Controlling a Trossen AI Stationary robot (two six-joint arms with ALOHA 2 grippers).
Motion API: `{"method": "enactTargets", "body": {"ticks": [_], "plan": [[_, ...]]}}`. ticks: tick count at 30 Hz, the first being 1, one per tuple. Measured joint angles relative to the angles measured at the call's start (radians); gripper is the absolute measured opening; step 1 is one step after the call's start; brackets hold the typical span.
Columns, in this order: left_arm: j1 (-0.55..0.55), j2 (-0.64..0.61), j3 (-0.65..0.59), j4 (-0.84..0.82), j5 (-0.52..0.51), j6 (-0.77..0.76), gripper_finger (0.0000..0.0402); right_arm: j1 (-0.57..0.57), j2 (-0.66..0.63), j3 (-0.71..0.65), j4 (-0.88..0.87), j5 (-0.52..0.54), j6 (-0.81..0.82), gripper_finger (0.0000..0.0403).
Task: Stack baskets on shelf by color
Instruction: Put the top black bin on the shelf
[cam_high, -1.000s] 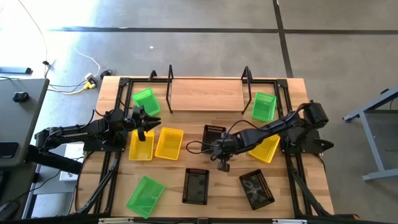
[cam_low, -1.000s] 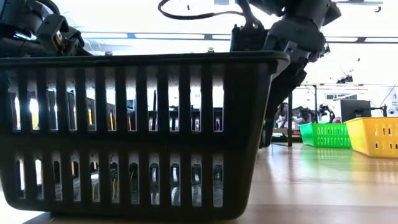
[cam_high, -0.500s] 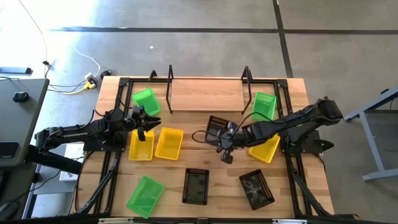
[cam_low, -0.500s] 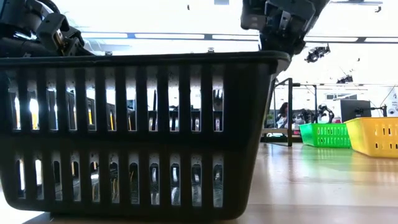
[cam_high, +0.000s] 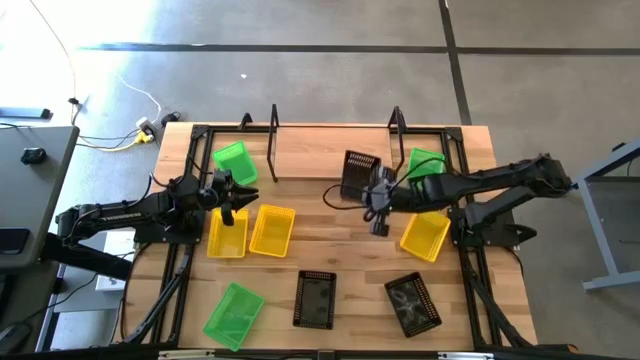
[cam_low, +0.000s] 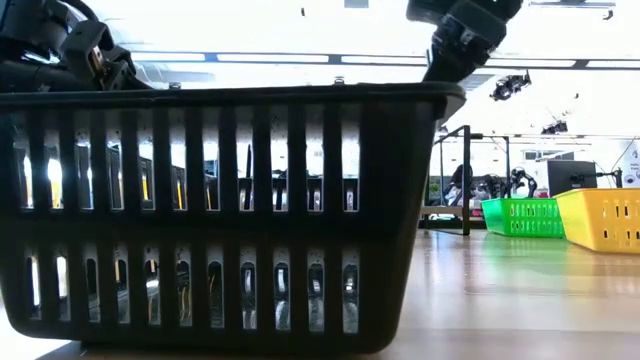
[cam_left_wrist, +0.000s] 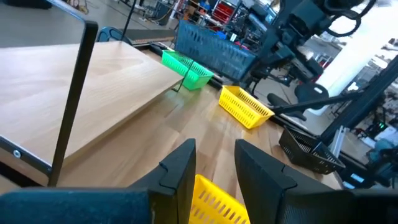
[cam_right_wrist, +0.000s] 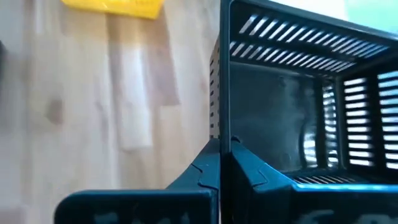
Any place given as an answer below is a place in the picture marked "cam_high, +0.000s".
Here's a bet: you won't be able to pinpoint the white power strip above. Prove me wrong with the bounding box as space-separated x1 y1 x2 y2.
134 116 158 137

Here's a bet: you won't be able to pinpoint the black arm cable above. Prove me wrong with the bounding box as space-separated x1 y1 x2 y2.
148 172 174 196
394 155 447 184

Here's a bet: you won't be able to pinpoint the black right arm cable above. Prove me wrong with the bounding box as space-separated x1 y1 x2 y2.
394 155 447 184

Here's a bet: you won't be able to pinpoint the silver metal bracket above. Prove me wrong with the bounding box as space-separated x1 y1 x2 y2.
158 349 216 359
438 351 496 360

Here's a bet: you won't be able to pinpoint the yellow cable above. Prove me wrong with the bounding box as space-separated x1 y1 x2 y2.
77 129 155 152

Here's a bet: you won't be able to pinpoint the wooden shelf black metal frame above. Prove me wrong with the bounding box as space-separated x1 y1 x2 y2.
266 103 409 184

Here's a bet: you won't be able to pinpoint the black computer mouse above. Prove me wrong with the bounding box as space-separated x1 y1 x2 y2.
19 146 48 166

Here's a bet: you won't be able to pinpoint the black support beam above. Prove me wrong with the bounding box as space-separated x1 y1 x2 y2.
39 232 135 282

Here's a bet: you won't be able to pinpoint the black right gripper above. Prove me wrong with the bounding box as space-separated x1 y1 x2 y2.
360 182 401 238

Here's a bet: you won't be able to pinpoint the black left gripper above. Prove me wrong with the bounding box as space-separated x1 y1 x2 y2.
201 184 260 228

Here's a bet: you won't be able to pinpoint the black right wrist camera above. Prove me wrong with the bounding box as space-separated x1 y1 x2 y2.
373 166 397 187

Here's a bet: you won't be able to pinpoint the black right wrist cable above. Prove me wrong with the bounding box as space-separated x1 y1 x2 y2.
322 183 374 221

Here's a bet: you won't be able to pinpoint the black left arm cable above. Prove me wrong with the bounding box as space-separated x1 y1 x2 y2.
148 172 174 196

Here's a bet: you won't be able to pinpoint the grey flat bar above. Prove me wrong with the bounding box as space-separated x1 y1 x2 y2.
0 106 53 121

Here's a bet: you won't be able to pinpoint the white cable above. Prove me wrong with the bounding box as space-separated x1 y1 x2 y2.
117 74 164 125

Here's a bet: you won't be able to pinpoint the black aluminium rig frame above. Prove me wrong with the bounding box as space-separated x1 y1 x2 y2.
113 110 581 360

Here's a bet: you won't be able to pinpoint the yellow plastic basket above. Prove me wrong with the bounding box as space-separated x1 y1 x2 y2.
206 207 250 260
248 203 297 259
398 210 453 264

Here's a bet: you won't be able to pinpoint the white box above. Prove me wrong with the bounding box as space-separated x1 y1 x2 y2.
93 228 137 293

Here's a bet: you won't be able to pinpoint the black plastic basket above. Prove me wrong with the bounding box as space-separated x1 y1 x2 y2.
383 271 444 339
339 148 382 202
292 269 338 331

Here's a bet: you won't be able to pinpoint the grey metal table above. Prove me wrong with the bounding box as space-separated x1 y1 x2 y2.
573 137 640 294

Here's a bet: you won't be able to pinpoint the green plastic basket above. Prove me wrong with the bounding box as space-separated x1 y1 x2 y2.
202 281 266 353
405 147 447 194
212 140 260 187

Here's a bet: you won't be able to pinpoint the grey desk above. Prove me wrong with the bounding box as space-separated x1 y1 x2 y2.
0 124 81 274

